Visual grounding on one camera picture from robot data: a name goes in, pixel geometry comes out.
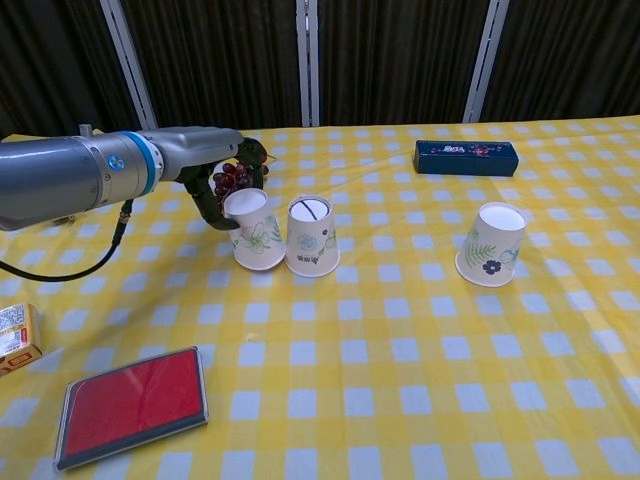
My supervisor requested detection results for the red ink pad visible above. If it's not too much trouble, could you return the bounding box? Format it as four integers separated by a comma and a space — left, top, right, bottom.
53, 346, 209, 473

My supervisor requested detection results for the dark red grape bunch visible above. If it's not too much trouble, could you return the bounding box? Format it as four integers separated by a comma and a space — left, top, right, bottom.
212, 149, 279, 197

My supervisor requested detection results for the yellow cardboard box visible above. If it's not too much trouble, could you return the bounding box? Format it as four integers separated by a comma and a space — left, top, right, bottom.
0, 303, 44, 377

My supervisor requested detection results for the white cup green leaf print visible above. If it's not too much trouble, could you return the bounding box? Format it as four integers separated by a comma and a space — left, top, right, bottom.
222, 188, 287, 272

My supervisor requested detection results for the black ribbed partition panel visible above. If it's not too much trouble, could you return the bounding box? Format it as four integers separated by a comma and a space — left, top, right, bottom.
122, 0, 304, 132
317, 0, 494, 126
0, 0, 144, 146
482, 0, 640, 121

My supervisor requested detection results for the white partition frame post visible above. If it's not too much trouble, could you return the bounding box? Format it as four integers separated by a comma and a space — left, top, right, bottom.
296, 0, 321, 128
462, 0, 511, 124
99, 0, 159, 132

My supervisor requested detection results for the white cup blue flower print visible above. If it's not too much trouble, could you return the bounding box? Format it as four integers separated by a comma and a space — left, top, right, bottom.
454, 201, 529, 288

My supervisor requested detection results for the white cup black-lined base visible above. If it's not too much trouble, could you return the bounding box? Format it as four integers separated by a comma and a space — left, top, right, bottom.
284, 195, 341, 278

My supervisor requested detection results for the yellow white checkered tablecloth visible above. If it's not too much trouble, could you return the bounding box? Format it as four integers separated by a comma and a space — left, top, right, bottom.
0, 114, 640, 480

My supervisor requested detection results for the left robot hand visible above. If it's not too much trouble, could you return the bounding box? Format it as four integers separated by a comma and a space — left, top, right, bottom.
159, 126, 269, 232

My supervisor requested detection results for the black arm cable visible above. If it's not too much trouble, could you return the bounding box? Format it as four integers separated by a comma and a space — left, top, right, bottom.
0, 198, 135, 282

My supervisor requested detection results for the dark blue printed box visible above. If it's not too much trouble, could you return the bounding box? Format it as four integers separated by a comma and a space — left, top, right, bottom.
411, 139, 520, 178

